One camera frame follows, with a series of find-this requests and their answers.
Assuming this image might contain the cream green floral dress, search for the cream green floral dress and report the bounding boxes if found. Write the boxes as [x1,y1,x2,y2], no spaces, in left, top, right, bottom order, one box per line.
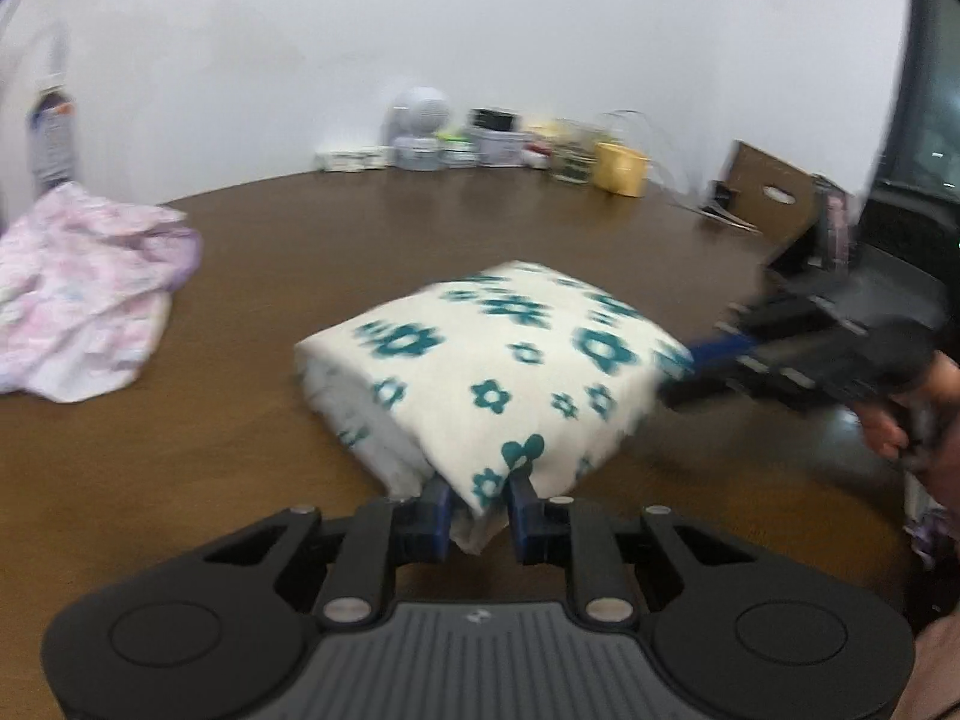
[295,262,693,554]

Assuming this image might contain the person right hand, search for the person right hand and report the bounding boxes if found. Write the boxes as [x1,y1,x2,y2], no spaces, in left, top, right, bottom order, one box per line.
[853,353,960,512]

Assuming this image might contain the tablet with screen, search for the tablet with screen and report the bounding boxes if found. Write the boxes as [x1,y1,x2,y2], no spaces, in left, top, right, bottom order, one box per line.
[768,174,858,280]

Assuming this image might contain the brown cardboard stand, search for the brown cardboard stand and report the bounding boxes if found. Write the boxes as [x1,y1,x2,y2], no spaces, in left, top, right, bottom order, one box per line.
[724,142,817,245]

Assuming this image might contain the yellow mug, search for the yellow mug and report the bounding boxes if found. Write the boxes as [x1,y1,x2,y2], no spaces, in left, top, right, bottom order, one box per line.
[592,142,649,199]

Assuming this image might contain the dark window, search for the dark window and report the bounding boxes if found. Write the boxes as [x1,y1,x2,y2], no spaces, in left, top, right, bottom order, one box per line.
[875,0,958,203]

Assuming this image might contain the glass cup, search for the glass cup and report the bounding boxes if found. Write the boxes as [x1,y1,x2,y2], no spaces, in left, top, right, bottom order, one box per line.
[550,119,604,185]

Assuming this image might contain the white tin box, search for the white tin box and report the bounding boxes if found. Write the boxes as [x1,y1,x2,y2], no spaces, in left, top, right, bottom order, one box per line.
[467,125,529,167]

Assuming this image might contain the black charger block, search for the black charger block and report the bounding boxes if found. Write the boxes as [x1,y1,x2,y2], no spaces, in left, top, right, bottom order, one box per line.
[470,107,517,132]

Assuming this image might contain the green white small boxes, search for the green white small boxes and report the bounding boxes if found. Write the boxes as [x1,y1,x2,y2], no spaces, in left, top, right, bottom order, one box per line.
[438,133,480,169]

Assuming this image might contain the white power strip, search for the white power strip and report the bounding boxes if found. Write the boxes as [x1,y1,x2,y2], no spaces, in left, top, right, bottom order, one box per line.
[314,146,392,174]

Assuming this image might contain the white astronaut figurine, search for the white astronaut figurine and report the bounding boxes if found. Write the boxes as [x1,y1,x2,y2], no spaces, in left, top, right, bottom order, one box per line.
[384,86,451,172]

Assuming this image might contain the pink floral garment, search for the pink floral garment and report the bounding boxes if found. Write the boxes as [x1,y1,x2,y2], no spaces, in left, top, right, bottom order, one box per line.
[2,182,202,403]

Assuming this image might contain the plastic drink bottle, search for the plastic drink bottle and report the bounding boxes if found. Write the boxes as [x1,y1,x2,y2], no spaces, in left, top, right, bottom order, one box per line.
[28,85,76,197]

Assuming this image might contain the white charging cables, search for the white charging cables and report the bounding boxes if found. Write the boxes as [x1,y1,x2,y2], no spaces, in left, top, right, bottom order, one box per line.
[595,107,760,235]

